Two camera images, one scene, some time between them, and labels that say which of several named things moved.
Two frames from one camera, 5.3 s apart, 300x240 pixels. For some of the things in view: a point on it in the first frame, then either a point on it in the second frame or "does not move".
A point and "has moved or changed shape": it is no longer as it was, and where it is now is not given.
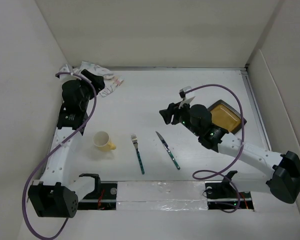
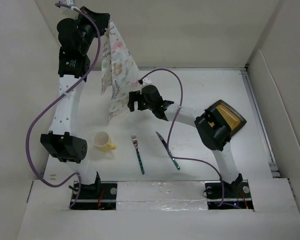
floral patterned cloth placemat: [110, 80] has moved or changed shape
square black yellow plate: [226, 117] does not move
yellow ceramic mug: [101, 140] does not move
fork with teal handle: [135, 142] does not move
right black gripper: [173, 109] → [135, 96]
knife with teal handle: [168, 151] does not move
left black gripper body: [87, 89] → [86, 26]
